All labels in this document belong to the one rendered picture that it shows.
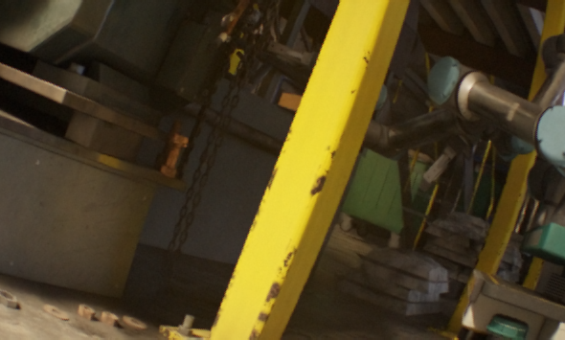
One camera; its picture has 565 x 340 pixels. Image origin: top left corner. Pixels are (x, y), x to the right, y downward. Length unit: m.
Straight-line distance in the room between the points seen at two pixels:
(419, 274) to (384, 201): 7.28
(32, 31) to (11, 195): 0.30
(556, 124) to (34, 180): 0.98
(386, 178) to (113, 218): 9.21
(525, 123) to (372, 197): 9.19
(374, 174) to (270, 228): 9.28
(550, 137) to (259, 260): 0.61
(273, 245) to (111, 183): 0.32
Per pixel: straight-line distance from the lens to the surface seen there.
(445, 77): 1.59
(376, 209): 10.50
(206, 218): 2.59
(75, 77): 1.16
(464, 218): 5.53
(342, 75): 1.32
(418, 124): 1.85
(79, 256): 1.37
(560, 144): 1.30
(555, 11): 3.13
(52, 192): 1.26
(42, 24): 1.11
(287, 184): 1.31
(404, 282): 3.20
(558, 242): 1.37
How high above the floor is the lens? 0.36
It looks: 1 degrees up
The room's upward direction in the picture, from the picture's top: 21 degrees clockwise
